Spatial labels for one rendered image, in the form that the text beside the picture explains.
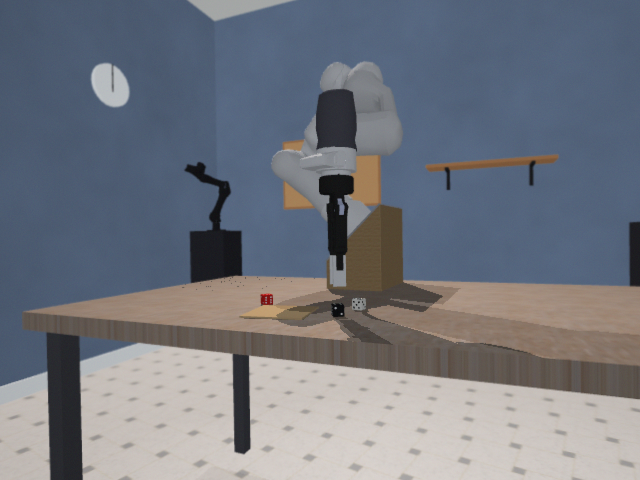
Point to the white die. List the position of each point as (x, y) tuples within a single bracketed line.
[(358, 304)]

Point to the tan square mat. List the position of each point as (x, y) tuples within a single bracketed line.
[(280, 312)]

